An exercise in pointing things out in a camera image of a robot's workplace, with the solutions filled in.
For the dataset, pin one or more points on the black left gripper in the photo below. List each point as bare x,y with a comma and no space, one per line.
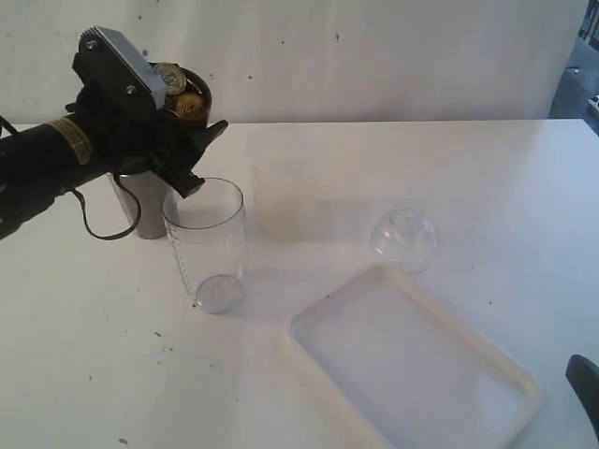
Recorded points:
129,135

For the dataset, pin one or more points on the gold coins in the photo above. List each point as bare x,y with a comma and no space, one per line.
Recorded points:
183,99

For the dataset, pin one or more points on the stainless steel cup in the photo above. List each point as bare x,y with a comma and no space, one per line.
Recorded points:
141,197

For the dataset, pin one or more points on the brown wooden cup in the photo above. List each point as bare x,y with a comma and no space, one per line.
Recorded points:
207,96

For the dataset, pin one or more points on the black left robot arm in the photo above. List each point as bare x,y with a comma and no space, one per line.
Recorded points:
40,164

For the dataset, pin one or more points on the clear glass with amber liquid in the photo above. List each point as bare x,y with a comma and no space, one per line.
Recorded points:
208,237

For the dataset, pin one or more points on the clear dome strainer lid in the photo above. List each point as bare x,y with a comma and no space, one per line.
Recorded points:
405,236

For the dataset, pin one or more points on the frosted plastic cup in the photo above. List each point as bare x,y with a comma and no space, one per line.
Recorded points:
283,181

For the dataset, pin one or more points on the white plastic tray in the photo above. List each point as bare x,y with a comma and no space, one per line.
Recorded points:
410,373

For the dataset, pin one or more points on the dark right gripper tip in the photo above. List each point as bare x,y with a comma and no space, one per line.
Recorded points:
582,375

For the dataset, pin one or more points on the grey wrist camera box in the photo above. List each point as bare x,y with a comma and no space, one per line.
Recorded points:
128,61

